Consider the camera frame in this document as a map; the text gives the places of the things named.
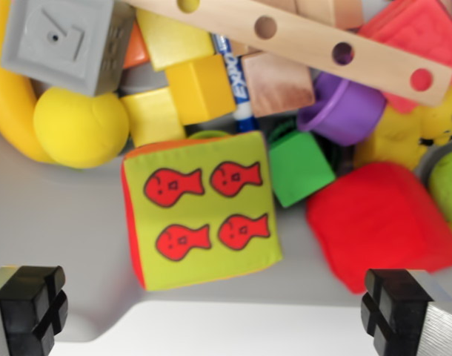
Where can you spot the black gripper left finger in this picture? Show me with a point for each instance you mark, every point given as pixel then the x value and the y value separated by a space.
pixel 26 311

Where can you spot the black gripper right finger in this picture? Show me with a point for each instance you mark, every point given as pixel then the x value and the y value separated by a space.
pixel 396 315

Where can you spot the fabric cube with red fish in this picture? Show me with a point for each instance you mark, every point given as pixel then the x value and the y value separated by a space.
pixel 200 211

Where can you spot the grey plastic bin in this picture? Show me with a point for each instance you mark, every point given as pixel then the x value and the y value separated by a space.
pixel 44 230

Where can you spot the plain red soft cube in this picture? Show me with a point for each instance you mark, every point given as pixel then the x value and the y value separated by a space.
pixel 381 222

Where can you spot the lime green foam ball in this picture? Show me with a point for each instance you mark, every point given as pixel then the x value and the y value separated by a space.
pixel 448 185

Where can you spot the yellow spotted rubber animal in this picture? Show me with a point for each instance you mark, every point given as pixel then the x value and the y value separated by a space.
pixel 396 141

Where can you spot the green wooden cube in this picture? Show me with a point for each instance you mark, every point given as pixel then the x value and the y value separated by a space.
pixel 298 170

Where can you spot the yellow foam ball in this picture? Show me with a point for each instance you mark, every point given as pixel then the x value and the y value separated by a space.
pixel 79 128

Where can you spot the purple plastic cup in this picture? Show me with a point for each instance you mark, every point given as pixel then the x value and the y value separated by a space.
pixel 341 111

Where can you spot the pale yellow wooden block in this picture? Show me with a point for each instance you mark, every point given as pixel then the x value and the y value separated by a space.
pixel 152 116
pixel 170 41

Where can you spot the lime plastic cup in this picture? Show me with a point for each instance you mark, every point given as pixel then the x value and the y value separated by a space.
pixel 207 134

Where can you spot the brown grained wooden block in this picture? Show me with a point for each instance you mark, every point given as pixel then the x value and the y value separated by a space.
pixel 278 85

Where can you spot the grey embossed cube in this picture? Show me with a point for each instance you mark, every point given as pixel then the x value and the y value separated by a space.
pixel 59 41

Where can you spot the yellow wooden cube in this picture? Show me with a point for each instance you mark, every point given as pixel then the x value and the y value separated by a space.
pixel 200 89

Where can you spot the orange wooden block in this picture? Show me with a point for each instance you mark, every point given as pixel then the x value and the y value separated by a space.
pixel 135 48

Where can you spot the red embossed soft cube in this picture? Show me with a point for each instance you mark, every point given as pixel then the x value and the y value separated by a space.
pixel 415 29

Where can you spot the wooden bar with holes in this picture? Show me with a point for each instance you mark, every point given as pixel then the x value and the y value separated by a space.
pixel 304 41

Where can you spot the blue Expo marker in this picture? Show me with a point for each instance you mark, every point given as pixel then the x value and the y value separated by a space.
pixel 235 66

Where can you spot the tan wooden block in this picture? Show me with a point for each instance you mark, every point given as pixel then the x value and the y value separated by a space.
pixel 350 13
pixel 313 9

